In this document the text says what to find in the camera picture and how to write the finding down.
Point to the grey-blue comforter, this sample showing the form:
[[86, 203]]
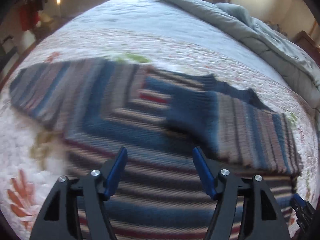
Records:
[[295, 66]]

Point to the blue striped knit sweater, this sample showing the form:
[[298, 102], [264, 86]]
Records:
[[159, 116]]

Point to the floral quilted bedspread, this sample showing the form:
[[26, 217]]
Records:
[[158, 34]]

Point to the dark wooden headboard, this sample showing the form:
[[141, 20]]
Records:
[[304, 41]]

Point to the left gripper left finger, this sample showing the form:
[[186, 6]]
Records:
[[59, 217]]

